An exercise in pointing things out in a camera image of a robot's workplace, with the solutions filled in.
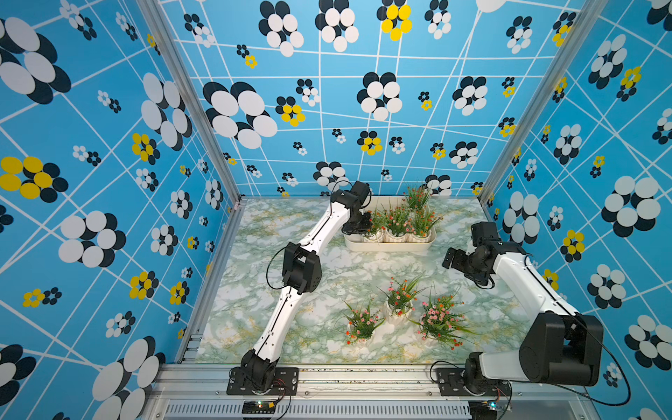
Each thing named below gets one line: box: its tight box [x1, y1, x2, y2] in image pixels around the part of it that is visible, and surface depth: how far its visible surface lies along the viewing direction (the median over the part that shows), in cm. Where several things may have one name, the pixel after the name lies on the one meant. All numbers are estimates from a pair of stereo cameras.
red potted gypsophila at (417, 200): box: [406, 186, 436, 221], surface depth 107 cm
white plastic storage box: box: [343, 221, 437, 250], surface depth 100 cm
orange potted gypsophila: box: [412, 204, 444, 243], surface depth 98 cm
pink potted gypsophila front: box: [341, 298, 386, 345], surface depth 75 cm
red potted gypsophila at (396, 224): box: [374, 198, 420, 244], surface depth 99 cm
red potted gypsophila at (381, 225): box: [363, 201, 393, 243], surface depth 99 cm
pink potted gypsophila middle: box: [376, 274, 427, 322], surface depth 79 cm
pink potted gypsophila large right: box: [408, 286, 477, 350], surface depth 72 cm
